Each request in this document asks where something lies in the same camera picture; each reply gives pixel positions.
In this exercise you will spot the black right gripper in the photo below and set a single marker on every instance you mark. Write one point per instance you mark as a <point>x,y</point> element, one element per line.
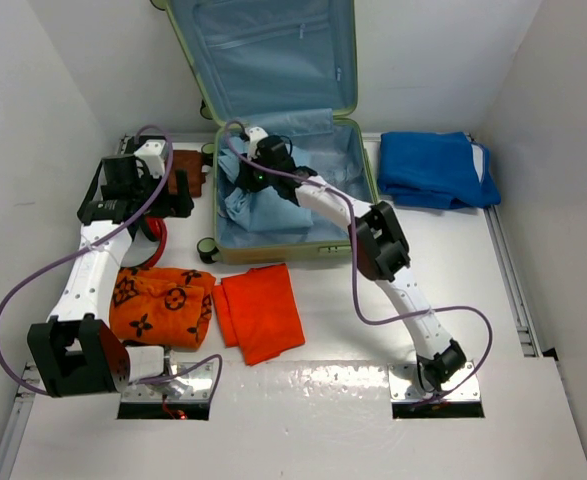
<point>248,179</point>

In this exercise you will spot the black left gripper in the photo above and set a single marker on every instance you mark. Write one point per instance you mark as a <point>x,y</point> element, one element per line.
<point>174,205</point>

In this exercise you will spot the red black headphones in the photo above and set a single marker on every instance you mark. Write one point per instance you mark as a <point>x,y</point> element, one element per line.
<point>148,246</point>

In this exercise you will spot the brown towel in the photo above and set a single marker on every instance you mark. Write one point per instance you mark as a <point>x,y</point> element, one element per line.
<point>192,163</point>

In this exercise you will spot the light blue trousers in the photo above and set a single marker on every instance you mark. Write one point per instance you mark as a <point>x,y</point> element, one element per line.
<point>263,211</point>

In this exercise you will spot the orange black patterned towel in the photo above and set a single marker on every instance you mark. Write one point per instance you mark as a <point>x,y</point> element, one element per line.
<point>162,306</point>

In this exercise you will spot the plain orange shirt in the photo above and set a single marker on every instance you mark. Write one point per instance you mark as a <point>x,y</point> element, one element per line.
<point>257,313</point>

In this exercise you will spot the royal blue shirt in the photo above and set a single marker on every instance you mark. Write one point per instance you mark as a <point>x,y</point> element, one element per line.
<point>444,171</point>

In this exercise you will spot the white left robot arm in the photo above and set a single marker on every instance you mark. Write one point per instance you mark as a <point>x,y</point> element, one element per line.
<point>75,350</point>

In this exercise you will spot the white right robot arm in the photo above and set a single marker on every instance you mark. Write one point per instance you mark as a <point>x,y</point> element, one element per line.
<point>379,247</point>

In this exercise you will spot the light green suitcase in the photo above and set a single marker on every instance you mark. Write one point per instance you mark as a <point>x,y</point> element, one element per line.
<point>289,67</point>

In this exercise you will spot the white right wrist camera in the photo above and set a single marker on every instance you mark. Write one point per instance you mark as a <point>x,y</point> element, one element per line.
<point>255,135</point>

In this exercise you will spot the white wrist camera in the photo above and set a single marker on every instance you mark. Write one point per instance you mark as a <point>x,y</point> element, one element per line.
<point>153,153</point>
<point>255,135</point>

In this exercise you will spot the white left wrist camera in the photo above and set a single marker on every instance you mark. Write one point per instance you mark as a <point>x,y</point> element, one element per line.
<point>153,153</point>

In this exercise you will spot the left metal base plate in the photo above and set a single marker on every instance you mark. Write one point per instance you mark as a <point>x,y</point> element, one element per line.
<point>190,385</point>

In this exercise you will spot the left aluminium table rail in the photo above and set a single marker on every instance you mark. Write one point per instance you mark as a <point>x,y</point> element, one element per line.
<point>14,430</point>

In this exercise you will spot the aluminium table rail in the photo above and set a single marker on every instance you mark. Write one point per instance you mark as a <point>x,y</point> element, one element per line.
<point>14,430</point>
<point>532,344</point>

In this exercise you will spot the right aluminium table rail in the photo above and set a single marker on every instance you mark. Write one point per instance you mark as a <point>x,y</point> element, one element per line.
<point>532,344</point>

